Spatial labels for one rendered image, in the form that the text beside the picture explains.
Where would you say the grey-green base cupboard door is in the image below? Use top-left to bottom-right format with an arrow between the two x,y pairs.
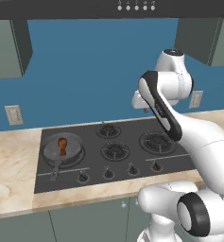
127,195 -> 155,242
0,210 -> 55,242
48,196 -> 130,242

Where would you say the black gas hob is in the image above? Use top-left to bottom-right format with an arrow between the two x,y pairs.
33,117 -> 206,195

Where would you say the black hob knob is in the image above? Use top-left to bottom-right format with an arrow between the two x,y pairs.
77,169 -> 91,184
126,163 -> 140,177
102,166 -> 116,181
149,159 -> 164,174

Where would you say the brown chicken drumstick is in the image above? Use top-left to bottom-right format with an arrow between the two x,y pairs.
58,137 -> 68,157

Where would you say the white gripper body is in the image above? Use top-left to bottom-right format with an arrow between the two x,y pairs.
131,90 -> 150,111

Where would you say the grey-green wall cupboard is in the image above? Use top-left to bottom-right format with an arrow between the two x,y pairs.
174,16 -> 224,68
0,0 -> 34,80

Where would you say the beige wall socket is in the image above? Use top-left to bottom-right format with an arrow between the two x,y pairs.
188,90 -> 204,110
4,105 -> 25,127

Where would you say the grey frying pan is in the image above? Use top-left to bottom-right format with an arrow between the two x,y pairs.
42,131 -> 86,182

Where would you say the dark grey range hood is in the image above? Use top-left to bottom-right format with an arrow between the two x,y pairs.
0,0 -> 224,21

